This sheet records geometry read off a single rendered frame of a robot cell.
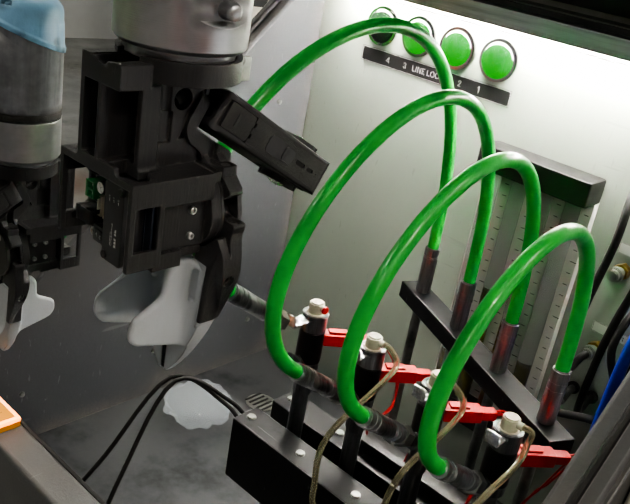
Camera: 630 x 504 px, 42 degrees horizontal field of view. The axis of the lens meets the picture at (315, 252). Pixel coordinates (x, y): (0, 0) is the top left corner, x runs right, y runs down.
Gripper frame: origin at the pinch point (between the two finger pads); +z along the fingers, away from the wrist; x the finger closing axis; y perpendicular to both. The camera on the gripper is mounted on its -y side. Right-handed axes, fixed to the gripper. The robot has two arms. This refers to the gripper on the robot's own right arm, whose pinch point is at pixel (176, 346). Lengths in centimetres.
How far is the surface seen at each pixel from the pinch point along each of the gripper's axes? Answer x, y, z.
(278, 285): -3.6, -13.2, 0.3
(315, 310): -11.5, -28.3, 10.6
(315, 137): -41, -57, 4
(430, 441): 12.6, -14.4, 6.0
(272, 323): -3.5, -13.0, 3.8
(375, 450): -2.5, -31.5, 24.3
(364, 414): 4.7, -17.0, 9.5
